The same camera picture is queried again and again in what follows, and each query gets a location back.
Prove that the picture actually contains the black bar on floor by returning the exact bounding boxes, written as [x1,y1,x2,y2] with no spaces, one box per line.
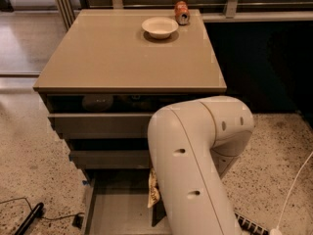
[14,202,44,235]

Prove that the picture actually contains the black floor cable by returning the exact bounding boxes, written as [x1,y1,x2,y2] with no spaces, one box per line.
[0,197,79,221]

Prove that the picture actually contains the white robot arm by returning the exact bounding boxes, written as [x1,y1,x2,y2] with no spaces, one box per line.
[148,96,254,235]

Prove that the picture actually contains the orange soda can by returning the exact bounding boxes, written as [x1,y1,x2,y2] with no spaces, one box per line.
[174,1,190,25]

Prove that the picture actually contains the grey bowl in drawer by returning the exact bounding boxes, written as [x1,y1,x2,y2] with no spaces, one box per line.
[82,94,113,112]

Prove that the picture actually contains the top grey drawer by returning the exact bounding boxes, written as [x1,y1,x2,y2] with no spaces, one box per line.
[48,113,152,139]

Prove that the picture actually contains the brown chip bag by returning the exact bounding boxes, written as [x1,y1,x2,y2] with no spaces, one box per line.
[148,168,160,208]

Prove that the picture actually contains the grey drawer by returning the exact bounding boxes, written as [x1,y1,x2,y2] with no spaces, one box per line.
[48,113,152,139]
[81,169,171,235]
[69,150,150,169]

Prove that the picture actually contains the white cable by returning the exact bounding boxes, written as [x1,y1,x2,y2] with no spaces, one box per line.
[269,151,313,235]

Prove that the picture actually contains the middle grey drawer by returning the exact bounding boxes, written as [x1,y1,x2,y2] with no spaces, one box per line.
[69,150,150,169]

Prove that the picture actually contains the white bowl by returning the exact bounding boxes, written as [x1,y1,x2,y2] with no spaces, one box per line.
[142,17,179,39]

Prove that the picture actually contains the bottom grey drawer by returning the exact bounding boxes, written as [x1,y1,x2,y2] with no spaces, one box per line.
[81,169,171,235]

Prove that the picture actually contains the black power adapter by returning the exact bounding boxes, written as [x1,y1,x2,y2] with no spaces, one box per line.
[72,213,84,229]

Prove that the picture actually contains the black power strip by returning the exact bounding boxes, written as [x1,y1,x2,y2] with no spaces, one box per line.
[235,212,269,235]

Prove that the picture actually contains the tan drawer cabinet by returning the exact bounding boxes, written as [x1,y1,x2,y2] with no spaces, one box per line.
[32,8,228,235]

